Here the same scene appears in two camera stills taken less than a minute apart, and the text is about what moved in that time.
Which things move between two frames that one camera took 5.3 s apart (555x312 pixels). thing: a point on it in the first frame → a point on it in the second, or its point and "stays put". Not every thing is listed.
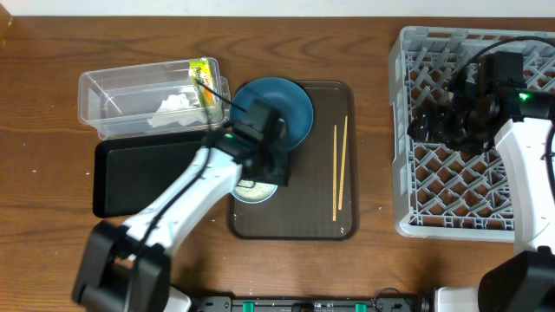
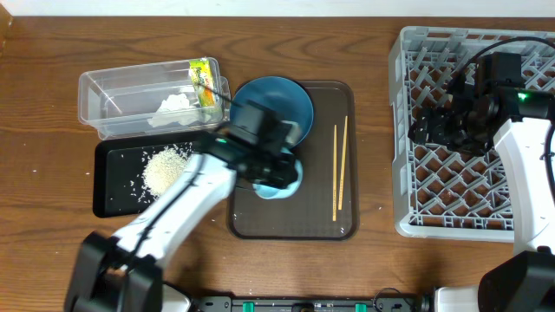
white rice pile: x=253 y=190 → x=161 y=167
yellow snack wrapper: x=200 y=70 stays put
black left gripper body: x=276 y=166 stays put
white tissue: x=176 y=110 stays put
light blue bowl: x=249 y=191 → x=266 y=191
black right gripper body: x=455 y=130 stays put
